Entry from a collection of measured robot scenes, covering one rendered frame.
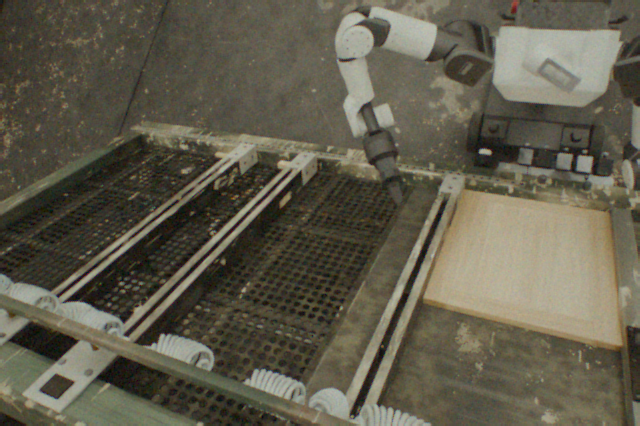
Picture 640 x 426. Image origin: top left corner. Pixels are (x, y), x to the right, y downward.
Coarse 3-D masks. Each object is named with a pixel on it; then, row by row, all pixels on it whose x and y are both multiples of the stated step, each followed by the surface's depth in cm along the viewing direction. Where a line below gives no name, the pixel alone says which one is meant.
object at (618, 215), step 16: (624, 224) 137; (624, 240) 130; (624, 256) 125; (624, 272) 120; (624, 288) 115; (624, 304) 110; (624, 320) 106; (624, 336) 104; (624, 352) 101; (624, 368) 99; (624, 384) 97
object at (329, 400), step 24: (456, 192) 150; (432, 216) 140; (432, 240) 130; (408, 264) 122; (432, 264) 124; (408, 288) 116; (384, 312) 108; (408, 312) 108; (384, 336) 103; (408, 336) 109; (384, 360) 97; (360, 384) 93; (384, 384) 93; (336, 408) 72; (360, 408) 89
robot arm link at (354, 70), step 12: (360, 12) 123; (348, 24) 118; (336, 36) 125; (336, 48) 123; (348, 60) 123; (360, 60) 124; (348, 72) 125; (360, 72) 125; (348, 84) 129; (360, 84) 128
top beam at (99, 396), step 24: (0, 360) 99; (24, 360) 99; (48, 360) 98; (0, 384) 94; (24, 384) 93; (96, 384) 92; (0, 408) 98; (24, 408) 91; (72, 408) 88; (96, 408) 88; (120, 408) 88; (144, 408) 87
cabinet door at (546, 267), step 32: (480, 192) 159; (480, 224) 145; (512, 224) 144; (544, 224) 143; (576, 224) 142; (608, 224) 140; (448, 256) 132; (480, 256) 132; (512, 256) 131; (544, 256) 130; (576, 256) 130; (608, 256) 128; (448, 288) 122; (480, 288) 121; (512, 288) 121; (544, 288) 120; (576, 288) 119; (608, 288) 118; (512, 320) 112; (544, 320) 111; (576, 320) 110; (608, 320) 109
